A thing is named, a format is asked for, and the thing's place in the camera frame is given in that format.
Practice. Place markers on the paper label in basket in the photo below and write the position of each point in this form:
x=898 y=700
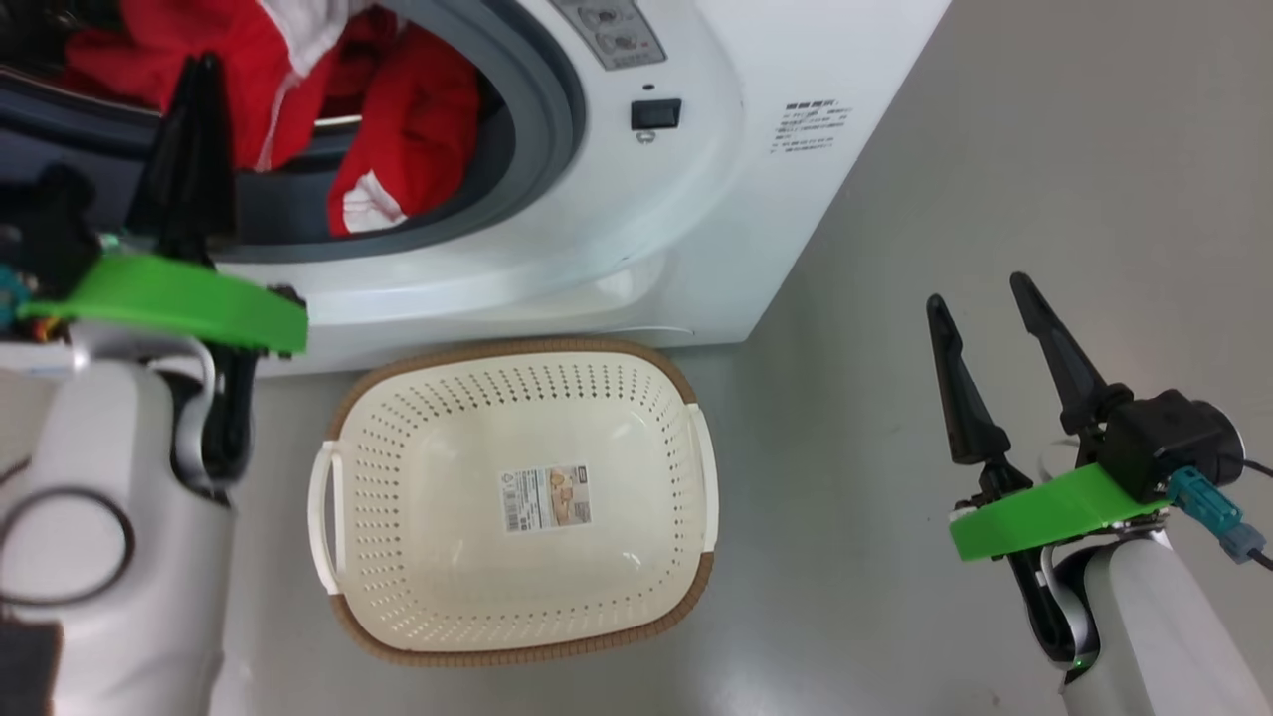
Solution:
x=545 y=497

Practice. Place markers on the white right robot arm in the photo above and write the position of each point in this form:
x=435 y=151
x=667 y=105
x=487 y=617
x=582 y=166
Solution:
x=1154 y=626

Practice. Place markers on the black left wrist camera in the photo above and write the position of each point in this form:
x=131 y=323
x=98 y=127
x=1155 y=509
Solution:
x=55 y=229

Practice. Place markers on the white front-load washing machine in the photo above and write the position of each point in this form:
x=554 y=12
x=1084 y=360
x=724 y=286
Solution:
x=646 y=249

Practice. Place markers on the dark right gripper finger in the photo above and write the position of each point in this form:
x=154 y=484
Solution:
x=965 y=408
x=1069 y=383

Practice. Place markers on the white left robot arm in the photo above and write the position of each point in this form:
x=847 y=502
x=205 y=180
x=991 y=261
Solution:
x=109 y=617

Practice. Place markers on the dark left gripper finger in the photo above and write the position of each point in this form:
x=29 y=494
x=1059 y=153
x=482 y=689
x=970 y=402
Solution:
x=174 y=189
x=217 y=189

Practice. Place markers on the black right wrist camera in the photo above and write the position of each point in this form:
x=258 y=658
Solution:
x=1164 y=438

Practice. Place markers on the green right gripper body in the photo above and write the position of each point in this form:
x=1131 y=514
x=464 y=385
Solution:
x=1044 y=512

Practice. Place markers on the red and white garment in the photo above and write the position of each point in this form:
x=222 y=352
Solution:
x=418 y=129

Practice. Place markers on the cream perforated laundry basket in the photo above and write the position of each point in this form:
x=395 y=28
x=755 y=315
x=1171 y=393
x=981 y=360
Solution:
x=517 y=597

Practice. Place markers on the grey warning label sticker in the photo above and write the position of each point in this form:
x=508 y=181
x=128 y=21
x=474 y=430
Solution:
x=612 y=30

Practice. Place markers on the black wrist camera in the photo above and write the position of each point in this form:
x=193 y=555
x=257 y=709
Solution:
x=55 y=229
x=1164 y=438

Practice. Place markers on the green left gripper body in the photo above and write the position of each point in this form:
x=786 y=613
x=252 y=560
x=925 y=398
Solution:
x=179 y=298

